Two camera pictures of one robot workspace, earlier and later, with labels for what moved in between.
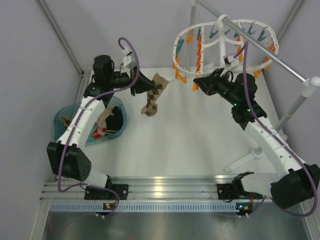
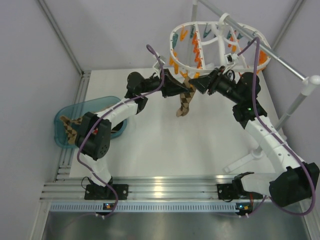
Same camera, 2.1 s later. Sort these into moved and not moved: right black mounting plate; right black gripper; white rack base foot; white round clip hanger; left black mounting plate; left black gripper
Moved: left black gripper; white round clip hanger
Not moved: left black mounting plate; right black mounting plate; white rack base foot; right black gripper
